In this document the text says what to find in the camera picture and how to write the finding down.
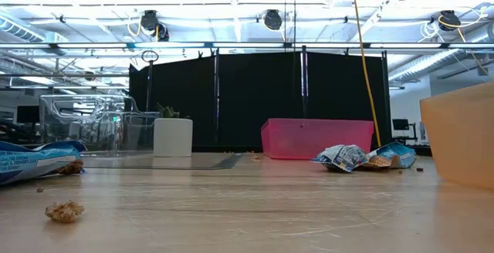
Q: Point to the black room divider screen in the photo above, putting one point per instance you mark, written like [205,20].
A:
[254,98]

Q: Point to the succulent in white pot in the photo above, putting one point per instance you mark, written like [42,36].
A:
[173,137]

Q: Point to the red translucent bin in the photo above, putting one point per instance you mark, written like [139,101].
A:
[316,139]

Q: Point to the blue white granola bar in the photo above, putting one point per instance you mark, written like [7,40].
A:
[341,157]
[31,162]
[393,156]

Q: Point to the large granola crumb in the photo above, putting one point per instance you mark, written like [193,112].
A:
[63,210]

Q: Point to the clear plastic bin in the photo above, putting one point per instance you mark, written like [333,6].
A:
[77,129]

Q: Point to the ceiling light rail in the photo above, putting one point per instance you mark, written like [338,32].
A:
[231,45]

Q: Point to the black monitor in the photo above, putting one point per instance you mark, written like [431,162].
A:
[27,114]

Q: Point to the orange translucent bin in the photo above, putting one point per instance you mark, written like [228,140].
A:
[463,137]

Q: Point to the small computer monitor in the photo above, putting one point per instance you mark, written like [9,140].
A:
[400,124]

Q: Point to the silver ventilation duct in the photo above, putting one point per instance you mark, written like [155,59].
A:
[19,29]
[420,66]

